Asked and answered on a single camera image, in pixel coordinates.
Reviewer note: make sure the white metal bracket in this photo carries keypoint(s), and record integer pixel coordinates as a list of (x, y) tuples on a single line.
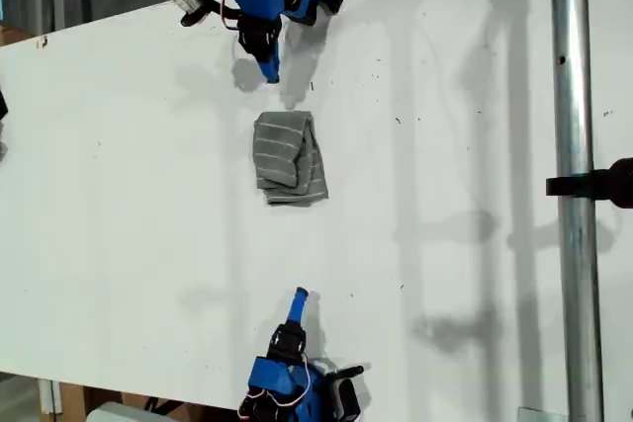
[(49, 395)]

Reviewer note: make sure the white plastic container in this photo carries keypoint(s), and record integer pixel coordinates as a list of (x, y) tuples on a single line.
[(123, 413)]

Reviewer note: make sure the camera black stalk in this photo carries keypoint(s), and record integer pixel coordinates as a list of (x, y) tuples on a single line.
[(207, 12), (346, 371)]

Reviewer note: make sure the black object at table edge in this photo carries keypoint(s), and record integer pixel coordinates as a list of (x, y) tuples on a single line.
[(3, 106)]

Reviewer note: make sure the steel post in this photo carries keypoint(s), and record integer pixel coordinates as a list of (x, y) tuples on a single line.
[(573, 96)]

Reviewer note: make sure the black clamp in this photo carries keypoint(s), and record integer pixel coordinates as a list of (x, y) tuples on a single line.
[(593, 184)]

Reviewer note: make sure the grey striped towel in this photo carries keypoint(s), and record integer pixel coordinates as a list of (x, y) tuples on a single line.
[(289, 160)]

